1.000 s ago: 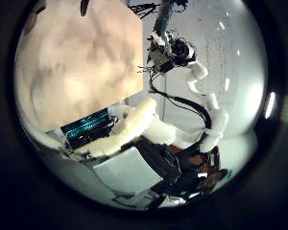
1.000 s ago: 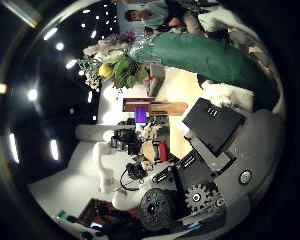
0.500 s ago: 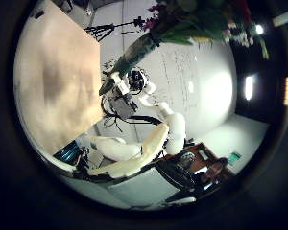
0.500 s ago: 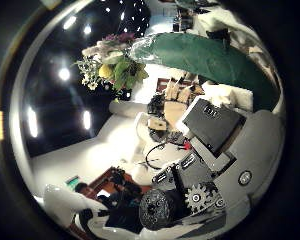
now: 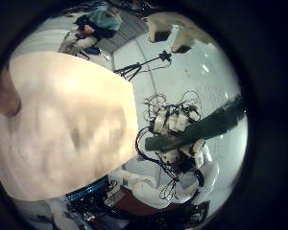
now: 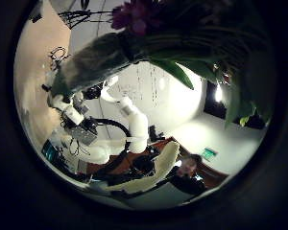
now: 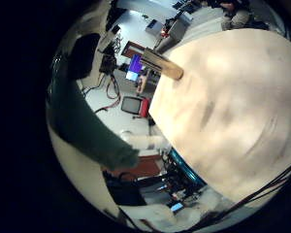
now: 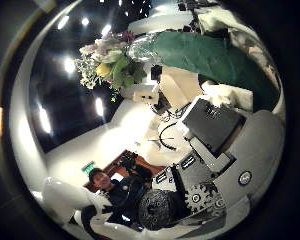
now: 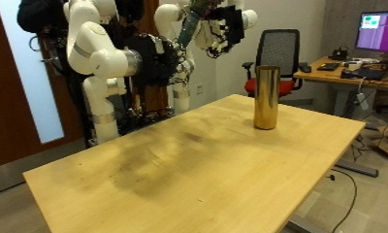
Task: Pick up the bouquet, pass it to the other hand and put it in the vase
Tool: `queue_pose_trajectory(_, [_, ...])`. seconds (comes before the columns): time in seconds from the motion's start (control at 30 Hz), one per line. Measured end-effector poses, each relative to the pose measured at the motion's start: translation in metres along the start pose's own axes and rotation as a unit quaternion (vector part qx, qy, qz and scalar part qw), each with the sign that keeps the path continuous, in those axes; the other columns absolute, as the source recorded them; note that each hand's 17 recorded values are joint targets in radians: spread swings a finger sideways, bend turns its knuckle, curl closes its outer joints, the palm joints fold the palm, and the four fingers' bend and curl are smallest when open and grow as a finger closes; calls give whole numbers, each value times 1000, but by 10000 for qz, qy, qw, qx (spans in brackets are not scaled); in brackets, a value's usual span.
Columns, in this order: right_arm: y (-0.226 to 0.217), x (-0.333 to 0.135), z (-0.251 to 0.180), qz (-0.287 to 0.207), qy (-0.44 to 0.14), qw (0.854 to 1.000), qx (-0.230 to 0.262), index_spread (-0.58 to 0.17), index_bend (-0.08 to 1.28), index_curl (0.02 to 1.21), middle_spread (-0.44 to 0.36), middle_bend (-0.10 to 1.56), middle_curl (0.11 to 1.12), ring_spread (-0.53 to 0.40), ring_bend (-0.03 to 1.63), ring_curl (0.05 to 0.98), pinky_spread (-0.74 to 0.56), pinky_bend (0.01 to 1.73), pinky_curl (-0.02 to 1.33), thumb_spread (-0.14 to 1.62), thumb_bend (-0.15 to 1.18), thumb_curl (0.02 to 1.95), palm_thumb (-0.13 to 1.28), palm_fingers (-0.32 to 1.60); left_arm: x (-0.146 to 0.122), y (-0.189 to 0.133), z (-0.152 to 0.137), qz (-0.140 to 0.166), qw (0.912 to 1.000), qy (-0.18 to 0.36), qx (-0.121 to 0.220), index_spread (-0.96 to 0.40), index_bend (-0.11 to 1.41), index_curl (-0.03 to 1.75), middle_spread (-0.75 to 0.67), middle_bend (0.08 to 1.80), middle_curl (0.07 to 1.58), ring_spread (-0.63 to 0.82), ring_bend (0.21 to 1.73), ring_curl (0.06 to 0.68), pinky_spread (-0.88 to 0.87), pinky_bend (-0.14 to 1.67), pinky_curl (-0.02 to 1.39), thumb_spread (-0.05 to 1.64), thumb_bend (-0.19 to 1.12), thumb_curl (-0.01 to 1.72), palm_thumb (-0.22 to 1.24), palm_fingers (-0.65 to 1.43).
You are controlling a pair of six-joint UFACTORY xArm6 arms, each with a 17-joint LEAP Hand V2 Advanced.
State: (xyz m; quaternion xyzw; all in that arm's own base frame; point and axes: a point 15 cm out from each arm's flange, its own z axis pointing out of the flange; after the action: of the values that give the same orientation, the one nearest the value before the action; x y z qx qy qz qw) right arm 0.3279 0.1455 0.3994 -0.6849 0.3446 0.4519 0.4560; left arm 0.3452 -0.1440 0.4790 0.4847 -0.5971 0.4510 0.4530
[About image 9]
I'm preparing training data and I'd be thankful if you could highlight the gold cylinder vase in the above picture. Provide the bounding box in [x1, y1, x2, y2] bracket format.
[252, 65, 282, 131]

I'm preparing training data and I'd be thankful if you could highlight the frosted glass door panel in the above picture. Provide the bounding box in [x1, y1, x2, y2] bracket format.
[0, 0, 66, 145]

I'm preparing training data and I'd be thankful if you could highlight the wooden office desk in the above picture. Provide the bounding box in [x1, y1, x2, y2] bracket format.
[294, 55, 388, 119]

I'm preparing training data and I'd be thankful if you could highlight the white power adapter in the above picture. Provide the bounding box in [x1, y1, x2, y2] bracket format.
[356, 92, 371, 111]

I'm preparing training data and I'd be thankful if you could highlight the grey table foot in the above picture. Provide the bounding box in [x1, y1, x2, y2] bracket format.
[335, 158, 380, 178]

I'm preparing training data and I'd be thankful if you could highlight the black floor cable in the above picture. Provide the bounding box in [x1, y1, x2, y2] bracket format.
[330, 168, 360, 233]

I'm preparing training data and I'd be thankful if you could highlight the computer monitor purple screen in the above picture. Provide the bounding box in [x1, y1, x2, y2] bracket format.
[355, 11, 388, 54]

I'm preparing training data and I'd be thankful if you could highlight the black desk phone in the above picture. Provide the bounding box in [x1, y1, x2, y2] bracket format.
[331, 48, 350, 61]

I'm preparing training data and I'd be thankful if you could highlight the black laptop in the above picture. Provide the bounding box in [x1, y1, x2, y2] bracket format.
[340, 62, 388, 82]

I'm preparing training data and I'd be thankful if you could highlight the black keyboard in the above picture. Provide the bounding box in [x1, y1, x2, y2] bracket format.
[316, 62, 342, 72]

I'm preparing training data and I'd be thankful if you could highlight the black mesh chair red seat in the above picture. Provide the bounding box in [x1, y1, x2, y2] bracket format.
[242, 28, 310, 98]

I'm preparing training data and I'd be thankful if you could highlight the brown wooden door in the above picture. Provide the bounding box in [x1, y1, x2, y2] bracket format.
[0, 0, 86, 171]

